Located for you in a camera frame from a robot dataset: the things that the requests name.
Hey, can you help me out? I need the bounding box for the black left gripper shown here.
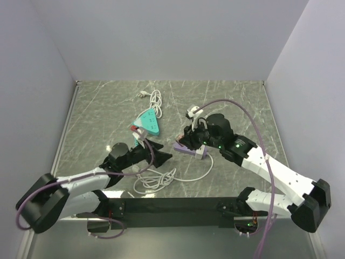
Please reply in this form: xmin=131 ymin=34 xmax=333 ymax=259
xmin=120 ymin=138 xmax=173 ymax=170

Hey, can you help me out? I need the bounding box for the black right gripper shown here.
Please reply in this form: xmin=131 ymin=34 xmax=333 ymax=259
xmin=179 ymin=118 xmax=223 ymax=151

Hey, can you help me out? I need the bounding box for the brown cube charger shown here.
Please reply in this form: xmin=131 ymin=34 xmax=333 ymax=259
xmin=176 ymin=135 xmax=184 ymax=142

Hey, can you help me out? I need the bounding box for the white square charger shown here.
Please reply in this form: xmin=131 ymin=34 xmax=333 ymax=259
xmin=195 ymin=145 xmax=207 ymax=160

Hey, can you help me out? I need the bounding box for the purple power strip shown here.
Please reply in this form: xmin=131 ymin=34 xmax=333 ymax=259
xmin=174 ymin=141 xmax=196 ymax=157

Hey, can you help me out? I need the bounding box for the teal triangular power strip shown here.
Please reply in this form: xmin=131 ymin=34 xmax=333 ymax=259
xmin=133 ymin=108 xmax=160 ymax=136

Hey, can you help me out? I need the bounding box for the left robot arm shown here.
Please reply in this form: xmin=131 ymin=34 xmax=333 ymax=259
xmin=15 ymin=139 xmax=172 ymax=234

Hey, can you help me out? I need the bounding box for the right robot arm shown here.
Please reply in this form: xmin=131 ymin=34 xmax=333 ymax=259
xmin=179 ymin=111 xmax=332 ymax=233

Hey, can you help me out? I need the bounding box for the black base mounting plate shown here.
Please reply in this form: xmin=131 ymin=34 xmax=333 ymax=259
xmin=92 ymin=197 xmax=254 ymax=228

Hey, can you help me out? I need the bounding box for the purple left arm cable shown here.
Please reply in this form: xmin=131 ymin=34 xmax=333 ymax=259
xmin=15 ymin=136 xmax=155 ymax=240

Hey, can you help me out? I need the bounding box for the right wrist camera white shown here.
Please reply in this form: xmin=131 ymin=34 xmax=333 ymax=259
xmin=185 ymin=105 xmax=203 ymax=120

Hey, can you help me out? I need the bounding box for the white coiled teal strip cable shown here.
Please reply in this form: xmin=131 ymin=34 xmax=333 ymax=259
xmin=132 ymin=165 xmax=177 ymax=194

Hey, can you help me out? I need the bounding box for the white purple strip cable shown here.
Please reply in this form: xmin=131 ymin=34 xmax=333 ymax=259
xmin=172 ymin=154 xmax=215 ymax=182

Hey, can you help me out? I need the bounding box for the white coiled cable with plug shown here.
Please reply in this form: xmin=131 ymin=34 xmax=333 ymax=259
xmin=137 ymin=89 xmax=163 ymax=119

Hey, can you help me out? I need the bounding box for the aluminium left edge rail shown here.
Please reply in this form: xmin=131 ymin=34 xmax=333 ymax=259
xmin=50 ymin=80 xmax=80 ymax=176

